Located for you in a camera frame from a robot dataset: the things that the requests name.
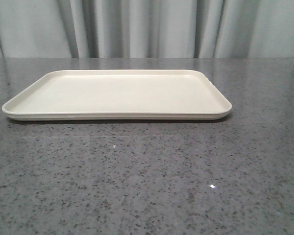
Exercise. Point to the cream rectangular plastic tray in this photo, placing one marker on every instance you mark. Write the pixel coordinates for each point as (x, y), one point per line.
(119, 94)

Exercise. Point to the grey-white pleated curtain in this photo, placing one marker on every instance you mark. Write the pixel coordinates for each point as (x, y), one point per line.
(146, 28)

